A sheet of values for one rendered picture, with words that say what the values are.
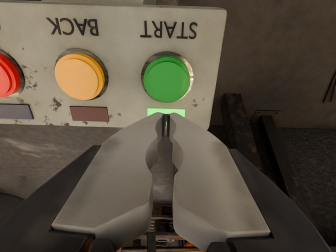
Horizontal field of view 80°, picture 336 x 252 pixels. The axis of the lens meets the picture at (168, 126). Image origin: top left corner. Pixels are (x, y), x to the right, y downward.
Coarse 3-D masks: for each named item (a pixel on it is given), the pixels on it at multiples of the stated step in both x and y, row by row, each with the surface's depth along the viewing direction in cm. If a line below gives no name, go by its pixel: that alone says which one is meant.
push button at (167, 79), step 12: (156, 60) 16; (168, 60) 16; (180, 60) 17; (144, 72) 17; (156, 72) 17; (168, 72) 17; (180, 72) 17; (144, 84) 17; (156, 84) 17; (168, 84) 17; (180, 84) 17; (156, 96) 18; (168, 96) 18; (180, 96) 18
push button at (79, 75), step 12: (60, 60) 16; (72, 60) 16; (84, 60) 16; (60, 72) 17; (72, 72) 17; (84, 72) 17; (96, 72) 17; (60, 84) 17; (72, 84) 17; (84, 84) 17; (96, 84) 17; (72, 96) 18; (84, 96) 18
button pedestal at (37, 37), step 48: (0, 0) 15; (48, 0) 19; (96, 0) 20; (144, 0) 20; (0, 48) 17; (48, 48) 17; (96, 48) 17; (144, 48) 17; (192, 48) 17; (48, 96) 19; (96, 96) 19; (144, 96) 19; (192, 96) 19
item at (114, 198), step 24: (144, 120) 11; (120, 144) 9; (144, 144) 9; (96, 168) 8; (120, 168) 8; (144, 168) 8; (72, 192) 7; (96, 192) 7; (120, 192) 7; (144, 192) 7; (72, 216) 6; (96, 216) 6; (120, 216) 6; (144, 216) 7; (120, 240) 7
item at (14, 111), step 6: (0, 108) 20; (6, 108) 20; (12, 108) 20; (18, 108) 19; (24, 108) 19; (0, 114) 20; (6, 114) 20; (12, 114) 20; (18, 114) 20; (24, 114) 20; (30, 114) 20
